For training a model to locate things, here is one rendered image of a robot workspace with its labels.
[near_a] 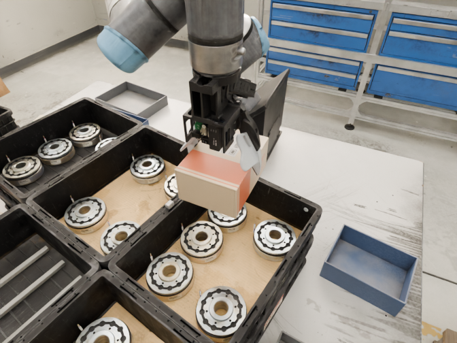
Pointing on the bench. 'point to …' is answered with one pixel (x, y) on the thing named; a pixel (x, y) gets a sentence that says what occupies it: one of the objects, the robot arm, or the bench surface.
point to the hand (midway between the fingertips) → (224, 161)
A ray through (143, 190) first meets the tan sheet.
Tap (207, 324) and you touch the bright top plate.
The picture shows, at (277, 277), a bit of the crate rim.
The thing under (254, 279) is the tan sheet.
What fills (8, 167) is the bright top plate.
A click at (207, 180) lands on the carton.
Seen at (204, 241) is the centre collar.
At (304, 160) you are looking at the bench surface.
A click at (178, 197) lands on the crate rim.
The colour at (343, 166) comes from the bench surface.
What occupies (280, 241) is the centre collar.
